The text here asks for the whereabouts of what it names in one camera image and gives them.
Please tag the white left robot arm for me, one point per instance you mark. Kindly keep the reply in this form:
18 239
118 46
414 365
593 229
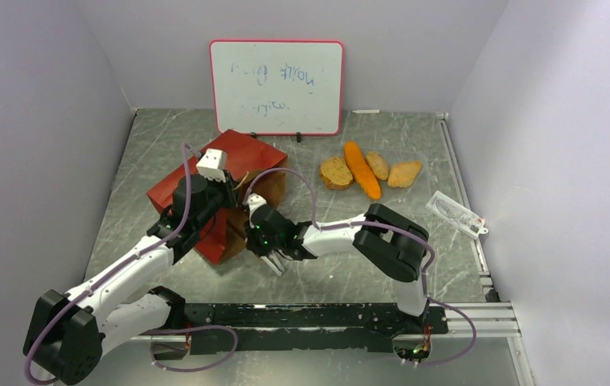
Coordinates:
70 332

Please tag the red paper bag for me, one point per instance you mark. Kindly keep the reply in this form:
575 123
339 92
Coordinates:
228 169

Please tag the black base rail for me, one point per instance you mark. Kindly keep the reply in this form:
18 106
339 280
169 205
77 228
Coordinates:
283 327

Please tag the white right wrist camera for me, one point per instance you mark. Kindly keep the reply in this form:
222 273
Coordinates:
253 202

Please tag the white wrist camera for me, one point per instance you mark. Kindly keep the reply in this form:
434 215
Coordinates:
212 165
253 202

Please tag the orange fake bread slice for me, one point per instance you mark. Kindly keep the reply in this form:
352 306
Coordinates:
403 174

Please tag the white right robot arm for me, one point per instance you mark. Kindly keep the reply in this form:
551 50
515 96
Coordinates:
391 242

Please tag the tan fake bread roll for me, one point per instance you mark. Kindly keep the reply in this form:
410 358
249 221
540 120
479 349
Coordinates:
378 165

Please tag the white printed card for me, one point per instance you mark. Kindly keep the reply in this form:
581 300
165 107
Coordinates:
457 215

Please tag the orange fake baguette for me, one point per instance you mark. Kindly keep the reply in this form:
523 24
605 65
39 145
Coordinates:
361 171

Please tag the pink framed whiteboard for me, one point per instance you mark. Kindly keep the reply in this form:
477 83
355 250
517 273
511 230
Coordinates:
278 87

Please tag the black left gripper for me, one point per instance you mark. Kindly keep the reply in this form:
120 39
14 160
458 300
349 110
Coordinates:
228 190

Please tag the orange fake bread piece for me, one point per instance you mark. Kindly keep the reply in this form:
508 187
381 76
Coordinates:
335 173

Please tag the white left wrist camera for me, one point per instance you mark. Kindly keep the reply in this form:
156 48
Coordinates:
212 165

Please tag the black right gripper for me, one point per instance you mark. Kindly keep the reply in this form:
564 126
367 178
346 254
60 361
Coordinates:
253 244

